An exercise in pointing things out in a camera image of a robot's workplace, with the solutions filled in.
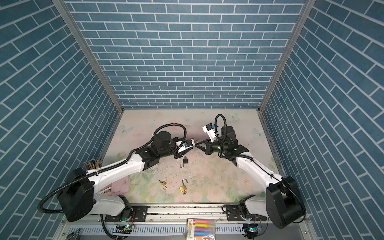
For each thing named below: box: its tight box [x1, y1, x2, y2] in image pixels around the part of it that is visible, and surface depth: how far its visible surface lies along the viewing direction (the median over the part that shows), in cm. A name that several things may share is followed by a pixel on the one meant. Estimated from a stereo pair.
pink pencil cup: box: [83, 158, 103, 171], surface depth 76 cm
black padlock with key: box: [179, 156, 189, 168], surface depth 94 cm
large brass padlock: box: [179, 178, 188, 193], surface depth 84 cm
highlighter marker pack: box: [185, 218, 216, 240], surface depth 70 cm
